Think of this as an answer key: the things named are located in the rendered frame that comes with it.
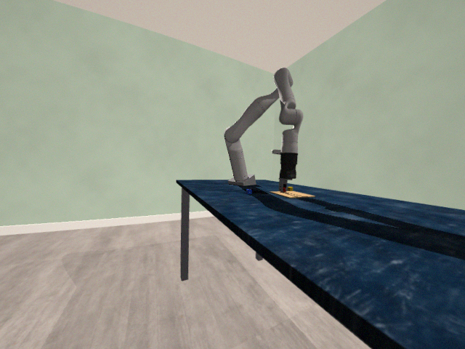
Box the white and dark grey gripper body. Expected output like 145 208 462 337
272 142 298 179

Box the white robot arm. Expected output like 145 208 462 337
224 68 303 181

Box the tan square mat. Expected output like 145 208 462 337
270 191 315 198

